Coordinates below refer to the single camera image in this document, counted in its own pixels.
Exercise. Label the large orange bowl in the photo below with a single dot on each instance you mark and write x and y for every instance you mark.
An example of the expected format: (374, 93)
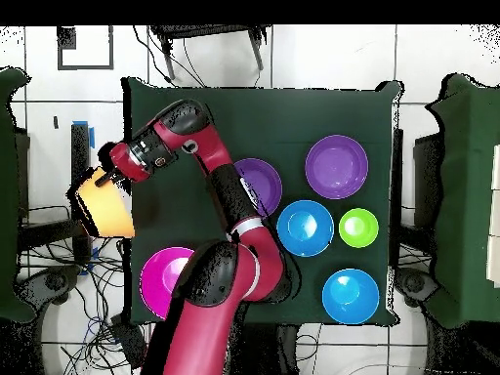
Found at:
(105, 211)

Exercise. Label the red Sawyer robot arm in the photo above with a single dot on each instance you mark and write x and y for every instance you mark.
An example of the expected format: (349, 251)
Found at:
(218, 320)

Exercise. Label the blue tape strip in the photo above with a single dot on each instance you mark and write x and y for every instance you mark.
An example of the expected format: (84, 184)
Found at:
(91, 137)

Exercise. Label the small black floor marker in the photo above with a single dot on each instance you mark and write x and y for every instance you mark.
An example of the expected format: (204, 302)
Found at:
(56, 122)

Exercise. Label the green cloth side table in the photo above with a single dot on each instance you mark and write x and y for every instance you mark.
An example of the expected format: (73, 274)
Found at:
(8, 175)
(468, 175)

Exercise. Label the large pink bowl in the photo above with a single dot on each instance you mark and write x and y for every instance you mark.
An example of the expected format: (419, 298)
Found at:
(156, 281)

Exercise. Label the grey chair base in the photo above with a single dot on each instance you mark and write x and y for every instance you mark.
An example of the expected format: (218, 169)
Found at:
(50, 283)
(416, 285)

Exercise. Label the purple shallow bowl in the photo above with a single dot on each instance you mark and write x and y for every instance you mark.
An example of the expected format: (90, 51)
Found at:
(265, 183)
(336, 166)

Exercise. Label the black stool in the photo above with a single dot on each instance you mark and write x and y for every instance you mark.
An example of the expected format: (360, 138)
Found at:
(203, 30)

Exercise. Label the black power strip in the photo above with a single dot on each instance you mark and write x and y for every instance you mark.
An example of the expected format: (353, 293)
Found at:
(131, 347)

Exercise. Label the dark green tablecloth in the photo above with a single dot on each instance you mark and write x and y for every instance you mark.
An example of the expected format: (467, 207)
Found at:
(312, 113)

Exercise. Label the light blue bowl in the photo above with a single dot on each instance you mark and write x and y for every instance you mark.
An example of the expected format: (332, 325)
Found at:
(350, 300)
(305, 234)

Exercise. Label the small green bowl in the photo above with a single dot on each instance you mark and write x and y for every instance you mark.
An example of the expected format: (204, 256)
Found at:
(358, 227)

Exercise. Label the black stand frame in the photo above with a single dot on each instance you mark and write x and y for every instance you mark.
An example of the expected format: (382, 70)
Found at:
(80, 140)

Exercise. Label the black square floor frame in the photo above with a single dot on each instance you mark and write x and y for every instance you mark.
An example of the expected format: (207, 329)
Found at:
(59, 54)

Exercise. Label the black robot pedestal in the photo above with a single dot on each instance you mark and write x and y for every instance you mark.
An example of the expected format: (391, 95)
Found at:
(265, 351)

